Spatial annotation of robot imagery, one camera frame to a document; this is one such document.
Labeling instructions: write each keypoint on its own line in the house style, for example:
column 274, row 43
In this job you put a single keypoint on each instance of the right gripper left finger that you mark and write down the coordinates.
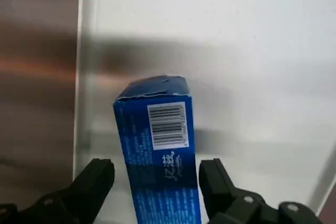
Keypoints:
column 86, row 190

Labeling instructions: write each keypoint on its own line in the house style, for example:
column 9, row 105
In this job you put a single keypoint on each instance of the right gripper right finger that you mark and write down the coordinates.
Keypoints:
column 225, row 200

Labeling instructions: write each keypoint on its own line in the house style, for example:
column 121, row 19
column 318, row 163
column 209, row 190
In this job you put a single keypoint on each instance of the blue Oreo cookie box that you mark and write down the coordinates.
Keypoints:
column 157, row 155

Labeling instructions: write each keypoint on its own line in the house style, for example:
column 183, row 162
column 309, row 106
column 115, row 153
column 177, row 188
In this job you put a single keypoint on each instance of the cream plastic tray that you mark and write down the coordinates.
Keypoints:
column 210, row 24

